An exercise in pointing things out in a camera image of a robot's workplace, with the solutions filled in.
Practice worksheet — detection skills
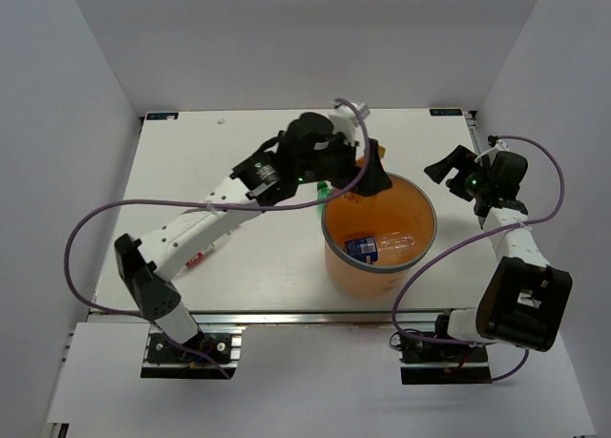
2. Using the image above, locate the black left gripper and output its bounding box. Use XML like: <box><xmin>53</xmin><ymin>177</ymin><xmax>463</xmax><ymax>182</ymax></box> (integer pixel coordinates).
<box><xmin>297</xmin><ymin>129</ymin><xmax>390</xmax><ymax>197</ymax></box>

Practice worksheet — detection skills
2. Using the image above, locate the orange juice bottle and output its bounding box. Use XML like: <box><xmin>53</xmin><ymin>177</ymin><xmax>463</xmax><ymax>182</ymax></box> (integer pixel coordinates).
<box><xmin>355</xmin><ymin>142</ymin><xmax>386</xmax><ymax>174</ymax></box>

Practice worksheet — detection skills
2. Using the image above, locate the clear bottle red label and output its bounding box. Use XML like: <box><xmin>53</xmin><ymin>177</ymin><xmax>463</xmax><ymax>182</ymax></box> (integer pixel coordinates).
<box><xmin>185</xmin><ymin>227</ymin><xmax>237</xmax><ymax>269</ymax></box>

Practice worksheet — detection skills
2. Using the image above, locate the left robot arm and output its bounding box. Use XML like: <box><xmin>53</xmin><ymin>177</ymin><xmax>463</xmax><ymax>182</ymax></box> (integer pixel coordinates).
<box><xmin>114</xmin><ymin>103</ymin><xmax>392</xmax><ymax>364</ymax></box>

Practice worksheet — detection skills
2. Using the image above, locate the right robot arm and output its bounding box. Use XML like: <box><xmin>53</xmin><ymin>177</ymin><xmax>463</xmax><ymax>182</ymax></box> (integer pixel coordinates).
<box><xmin>431</xmin><ymin>151</ymin><xmax>573</xmax><ymax>361</ymax></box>

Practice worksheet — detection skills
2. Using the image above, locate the orange bin grey rim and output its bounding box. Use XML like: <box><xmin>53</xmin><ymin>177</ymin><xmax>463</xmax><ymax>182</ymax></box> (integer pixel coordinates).
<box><xmin>321</xmin><ymin>175</ymin><xmax>437</xmax><ymax>299</ymax></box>

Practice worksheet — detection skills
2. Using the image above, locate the blue label bottle in bin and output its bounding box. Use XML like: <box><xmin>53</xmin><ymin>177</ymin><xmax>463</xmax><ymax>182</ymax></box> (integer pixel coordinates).
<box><xmin>344</xmin><ymin>232</ymin><xmax>416</xmax><ymax>266</ymax></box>

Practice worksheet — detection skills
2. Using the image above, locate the green plastic bottle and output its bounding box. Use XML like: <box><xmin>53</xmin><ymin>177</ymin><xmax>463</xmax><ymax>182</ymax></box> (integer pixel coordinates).
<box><xmin>316</xmin><ymin>180</ymin><xmax>333</xmax><ymax>215</ymax></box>

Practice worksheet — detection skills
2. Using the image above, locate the right blue corner sticker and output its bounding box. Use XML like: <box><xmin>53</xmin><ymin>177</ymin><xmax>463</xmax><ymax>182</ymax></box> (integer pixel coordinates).
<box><xmin>429</xmin><ymin>108</ymin><xmax>463</xmax><ymax>116</ymax></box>

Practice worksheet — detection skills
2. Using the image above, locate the blue corner sticker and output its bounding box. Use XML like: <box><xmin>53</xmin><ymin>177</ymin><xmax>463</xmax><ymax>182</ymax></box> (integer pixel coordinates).
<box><xmin>145</xmin><ymin>112</ymin><xmax>179</xmax><ymax>121</ymax></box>
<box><xmin>429</xmin><ymin>108</ymin><xmax>463</xmax><ymax>116</ymax></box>

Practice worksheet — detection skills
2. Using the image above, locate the left blue corner sticker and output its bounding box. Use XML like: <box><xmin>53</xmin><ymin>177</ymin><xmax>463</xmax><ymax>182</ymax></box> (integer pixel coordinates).
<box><xmin>145</xmin><ymin>112</ymin><xmax>179</xmax><ymax>121</ymax></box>

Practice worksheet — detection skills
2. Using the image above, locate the aluminium right side rail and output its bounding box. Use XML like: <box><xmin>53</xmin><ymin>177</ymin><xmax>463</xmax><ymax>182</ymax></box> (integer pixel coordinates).
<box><xmin>464</xmin><ymin>111</ymin><xmax>479</xmax><ymax>150</ymax></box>

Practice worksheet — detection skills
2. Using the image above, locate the aluminium rail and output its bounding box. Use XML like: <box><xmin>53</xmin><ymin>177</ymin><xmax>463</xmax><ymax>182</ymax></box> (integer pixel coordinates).
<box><xmin>86</xmin><ymin>309</ymin><xmax>443</xmax><ymax>325</ymax></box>
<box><xmin>464</xmin><ymin>111</ymin><xmax>479</xmax><ymax>150</ymax></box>

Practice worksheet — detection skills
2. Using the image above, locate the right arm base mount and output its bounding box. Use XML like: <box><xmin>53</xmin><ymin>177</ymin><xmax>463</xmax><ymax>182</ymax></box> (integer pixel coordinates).
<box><xmin>390</xmin><ymin>333</ymin><xmax>492</xmax><ymax>386</ymax></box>

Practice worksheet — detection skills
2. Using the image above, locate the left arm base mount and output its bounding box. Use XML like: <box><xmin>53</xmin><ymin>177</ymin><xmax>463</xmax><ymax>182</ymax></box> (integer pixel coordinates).
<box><xmin>140</xmin><ymin>325</ymin><xmax>244</xmax><ymax>381</ymax></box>

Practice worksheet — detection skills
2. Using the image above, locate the aluminium front rail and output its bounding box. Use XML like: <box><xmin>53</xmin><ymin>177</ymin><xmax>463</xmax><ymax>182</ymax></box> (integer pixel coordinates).
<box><xmin>86</xmin><ymin>309</ymin><xmax>443</xmax><ymax>325</ymax></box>

